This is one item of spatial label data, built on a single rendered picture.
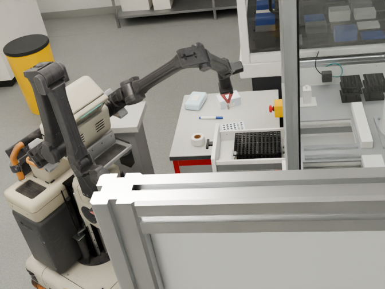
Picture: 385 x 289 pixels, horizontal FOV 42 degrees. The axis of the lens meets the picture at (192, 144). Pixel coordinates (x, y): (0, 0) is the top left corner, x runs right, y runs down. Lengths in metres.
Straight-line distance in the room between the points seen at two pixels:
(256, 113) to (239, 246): 2.41
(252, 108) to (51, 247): 1.34
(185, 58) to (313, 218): 1.65
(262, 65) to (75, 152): 1.54
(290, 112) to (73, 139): 0.78
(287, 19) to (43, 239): 1.71
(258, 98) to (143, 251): 2.57
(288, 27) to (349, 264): 1.09
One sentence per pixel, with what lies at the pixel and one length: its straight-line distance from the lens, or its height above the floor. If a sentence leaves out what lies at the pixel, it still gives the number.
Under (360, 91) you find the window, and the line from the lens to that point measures 1.65.
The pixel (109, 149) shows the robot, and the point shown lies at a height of 1.04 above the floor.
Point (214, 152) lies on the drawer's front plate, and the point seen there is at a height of 0.93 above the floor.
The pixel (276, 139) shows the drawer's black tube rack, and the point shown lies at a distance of 2.41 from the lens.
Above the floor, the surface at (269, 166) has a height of 0.86.
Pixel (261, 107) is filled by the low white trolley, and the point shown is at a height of 0.76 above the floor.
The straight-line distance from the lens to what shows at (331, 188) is 0.42.
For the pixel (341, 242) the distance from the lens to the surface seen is 0.47.
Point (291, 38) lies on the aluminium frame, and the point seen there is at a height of 1.68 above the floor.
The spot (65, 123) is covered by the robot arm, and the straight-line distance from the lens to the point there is 1.82.
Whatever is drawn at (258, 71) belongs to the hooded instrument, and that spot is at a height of 0.85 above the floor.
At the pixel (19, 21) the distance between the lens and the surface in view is 5.82.
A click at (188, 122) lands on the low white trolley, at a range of 2.86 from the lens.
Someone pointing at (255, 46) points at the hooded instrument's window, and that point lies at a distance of 3.05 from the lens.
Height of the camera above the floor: 2.33
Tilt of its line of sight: 36 degrees down
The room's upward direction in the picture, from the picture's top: 10 degrees counter-clockwise
